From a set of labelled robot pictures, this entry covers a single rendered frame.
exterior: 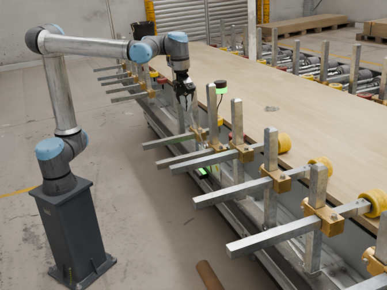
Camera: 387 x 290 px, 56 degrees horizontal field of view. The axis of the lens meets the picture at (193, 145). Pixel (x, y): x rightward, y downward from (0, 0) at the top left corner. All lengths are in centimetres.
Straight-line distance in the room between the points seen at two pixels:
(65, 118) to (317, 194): 145
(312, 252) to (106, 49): 117
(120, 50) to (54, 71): 49
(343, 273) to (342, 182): 32
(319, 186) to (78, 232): 149
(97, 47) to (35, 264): 155
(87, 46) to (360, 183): 126
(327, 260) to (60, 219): 136
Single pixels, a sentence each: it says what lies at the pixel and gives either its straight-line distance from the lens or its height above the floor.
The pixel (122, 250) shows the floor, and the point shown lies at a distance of 255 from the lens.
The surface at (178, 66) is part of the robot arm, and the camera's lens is 173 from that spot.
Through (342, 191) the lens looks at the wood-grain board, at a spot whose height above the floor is 90.
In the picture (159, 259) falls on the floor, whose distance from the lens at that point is 243.
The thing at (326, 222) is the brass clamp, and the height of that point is 96.
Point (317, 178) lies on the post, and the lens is 108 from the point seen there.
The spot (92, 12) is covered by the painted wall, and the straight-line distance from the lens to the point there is 929.
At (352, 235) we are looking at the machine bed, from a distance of 142.
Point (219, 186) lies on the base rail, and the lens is 174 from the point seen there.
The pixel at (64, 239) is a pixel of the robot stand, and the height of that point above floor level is 35.
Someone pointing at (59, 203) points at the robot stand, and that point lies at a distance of 205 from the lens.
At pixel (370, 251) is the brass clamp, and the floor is 97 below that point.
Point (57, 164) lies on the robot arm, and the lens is 204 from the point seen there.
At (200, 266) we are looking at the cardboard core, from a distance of 223.
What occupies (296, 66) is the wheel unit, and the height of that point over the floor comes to 91.
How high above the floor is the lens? 162
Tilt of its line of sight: 25 degrees down
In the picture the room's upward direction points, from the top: 5 degrees counter-clockwise
